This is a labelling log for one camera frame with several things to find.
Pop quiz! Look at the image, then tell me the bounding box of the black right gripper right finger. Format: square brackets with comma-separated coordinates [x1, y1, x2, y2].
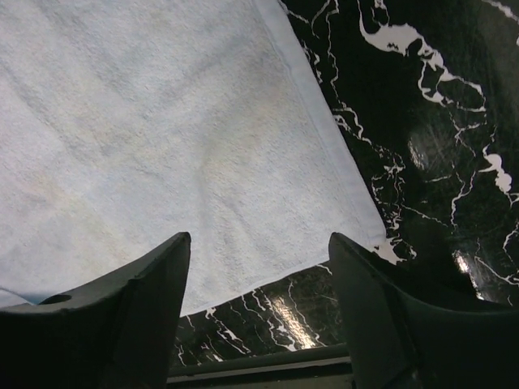
[328, 233, 518, 388]

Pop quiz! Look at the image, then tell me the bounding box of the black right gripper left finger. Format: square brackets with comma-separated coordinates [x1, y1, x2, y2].
[1, 232, 191, 388]

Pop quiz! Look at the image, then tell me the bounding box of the light blue towel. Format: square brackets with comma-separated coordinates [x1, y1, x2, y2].
[1, 1, 385, 314]

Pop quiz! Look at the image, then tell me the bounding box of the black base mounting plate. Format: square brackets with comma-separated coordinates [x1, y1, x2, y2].
[167, 344, 353, 388]

